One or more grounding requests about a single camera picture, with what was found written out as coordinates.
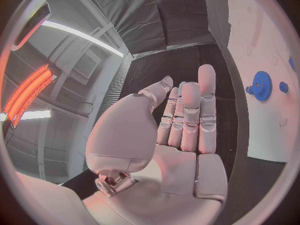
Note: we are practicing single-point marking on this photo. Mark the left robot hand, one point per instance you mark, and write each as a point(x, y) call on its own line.
point(131, 135)

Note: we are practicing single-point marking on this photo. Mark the white task board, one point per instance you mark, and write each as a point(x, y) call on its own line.
point(264, 90)

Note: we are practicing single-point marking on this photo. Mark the glowing light bar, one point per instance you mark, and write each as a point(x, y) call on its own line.
point(27, 94)

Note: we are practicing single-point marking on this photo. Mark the blue peg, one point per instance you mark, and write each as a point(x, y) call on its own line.
point(248, 89)

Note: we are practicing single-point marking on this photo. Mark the small blue gear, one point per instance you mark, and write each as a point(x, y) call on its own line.
point(283, 87)

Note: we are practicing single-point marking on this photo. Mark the blue plug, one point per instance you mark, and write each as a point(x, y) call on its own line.
point(292, 62)

